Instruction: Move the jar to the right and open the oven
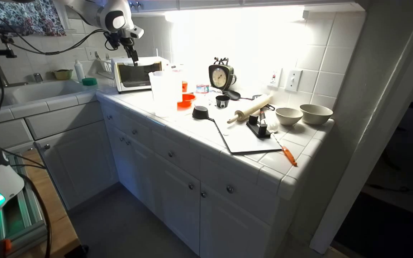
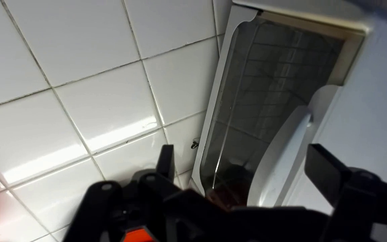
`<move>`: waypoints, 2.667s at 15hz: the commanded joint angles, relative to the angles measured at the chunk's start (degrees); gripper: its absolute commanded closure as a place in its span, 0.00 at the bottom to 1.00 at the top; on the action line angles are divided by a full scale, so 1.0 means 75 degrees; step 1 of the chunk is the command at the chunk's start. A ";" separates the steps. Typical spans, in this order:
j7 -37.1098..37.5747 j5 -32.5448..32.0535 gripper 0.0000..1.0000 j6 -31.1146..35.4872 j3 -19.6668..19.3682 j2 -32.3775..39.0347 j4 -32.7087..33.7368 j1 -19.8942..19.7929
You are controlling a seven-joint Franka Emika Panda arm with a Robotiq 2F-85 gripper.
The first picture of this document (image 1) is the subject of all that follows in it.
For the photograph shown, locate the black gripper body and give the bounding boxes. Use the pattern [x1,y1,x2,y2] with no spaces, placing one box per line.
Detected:
[104,29,140,55]

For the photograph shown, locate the white toaster oven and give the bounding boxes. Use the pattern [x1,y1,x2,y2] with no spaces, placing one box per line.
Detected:
[111,55,170,95]

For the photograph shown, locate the translucent plastic jar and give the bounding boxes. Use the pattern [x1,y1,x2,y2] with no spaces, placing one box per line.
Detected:
[147,69,184,118]

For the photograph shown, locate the small jar with blue label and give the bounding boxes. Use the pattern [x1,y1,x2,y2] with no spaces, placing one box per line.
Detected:
[193,83,212,96]

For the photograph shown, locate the green round dish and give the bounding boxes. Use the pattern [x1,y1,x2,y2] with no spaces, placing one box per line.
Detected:
[80,76,98,89]

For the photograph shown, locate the clear soap bottle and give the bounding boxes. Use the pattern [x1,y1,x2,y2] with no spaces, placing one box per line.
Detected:
[73,59,85,83]

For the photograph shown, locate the red small cup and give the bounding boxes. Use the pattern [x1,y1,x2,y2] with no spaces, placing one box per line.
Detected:
[176,92,197,112]

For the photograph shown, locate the yellow small bowl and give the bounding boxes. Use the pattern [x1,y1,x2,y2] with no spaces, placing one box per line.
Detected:
[51,68,74,82]

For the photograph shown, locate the black kitchen scale with dial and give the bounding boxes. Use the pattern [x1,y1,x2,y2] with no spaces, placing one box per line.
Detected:
[206,56,242,102]

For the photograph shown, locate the small black cup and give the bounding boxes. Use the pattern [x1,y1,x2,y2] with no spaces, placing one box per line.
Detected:
[213,93,230,111]

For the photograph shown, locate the white sink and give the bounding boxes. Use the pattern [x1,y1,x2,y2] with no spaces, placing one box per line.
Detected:
[0,78,95,126]

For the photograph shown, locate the under-cabinet strip light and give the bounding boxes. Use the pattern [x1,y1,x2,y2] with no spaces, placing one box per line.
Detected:
[161,3,309,26]

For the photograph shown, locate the floral curtain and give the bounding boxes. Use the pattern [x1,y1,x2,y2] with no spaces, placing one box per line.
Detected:
[0,0,67,39]

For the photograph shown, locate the white sink cabinet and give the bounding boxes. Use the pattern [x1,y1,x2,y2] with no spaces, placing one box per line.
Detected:
[0,98,120,212]

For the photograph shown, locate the wooden rolling pin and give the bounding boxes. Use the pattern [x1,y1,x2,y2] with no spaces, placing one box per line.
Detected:
[225,92,276,126]

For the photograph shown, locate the white cutting board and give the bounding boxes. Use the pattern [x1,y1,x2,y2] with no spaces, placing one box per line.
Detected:
[209,111,283,157]

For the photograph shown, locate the white upper cabinets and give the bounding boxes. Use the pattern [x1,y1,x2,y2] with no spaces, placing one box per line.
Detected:
[128,0,367,15]

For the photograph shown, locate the white base cabinet with knobs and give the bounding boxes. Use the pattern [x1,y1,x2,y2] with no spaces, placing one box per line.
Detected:
[94,91,335,258]

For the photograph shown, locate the black stand with metal mill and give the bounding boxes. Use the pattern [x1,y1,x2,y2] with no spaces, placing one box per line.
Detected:
[245,105,276,142]

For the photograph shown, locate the small grey ceramic bowl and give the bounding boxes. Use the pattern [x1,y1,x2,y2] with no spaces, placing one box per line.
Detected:
[273,106,303,128]

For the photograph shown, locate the wooden robot cart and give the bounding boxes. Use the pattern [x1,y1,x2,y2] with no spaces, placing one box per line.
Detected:
[4,147,81,258]

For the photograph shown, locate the large beige ceramic bowl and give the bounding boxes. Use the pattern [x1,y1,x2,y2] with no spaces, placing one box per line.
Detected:
[298,102,335,129]

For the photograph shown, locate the black long-handled scoop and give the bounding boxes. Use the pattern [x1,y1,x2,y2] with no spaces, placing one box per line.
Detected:
[190,105,229,145]

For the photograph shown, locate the white light switch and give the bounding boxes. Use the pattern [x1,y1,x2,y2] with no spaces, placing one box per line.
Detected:
[265,68,283,91]

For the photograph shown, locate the white wall outlet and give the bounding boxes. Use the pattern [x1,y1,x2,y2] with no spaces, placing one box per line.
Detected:
[283,69,303,95]

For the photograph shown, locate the black looped floor cable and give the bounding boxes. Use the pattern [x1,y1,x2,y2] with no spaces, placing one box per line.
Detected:
[0,145,52,258]

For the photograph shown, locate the orange-handled kitchen tool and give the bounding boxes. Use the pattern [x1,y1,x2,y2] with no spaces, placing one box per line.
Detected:
[269,134,299,169]

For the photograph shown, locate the teal striped robot mount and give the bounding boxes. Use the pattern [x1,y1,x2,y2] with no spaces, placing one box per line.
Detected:
[0,179,48,255]

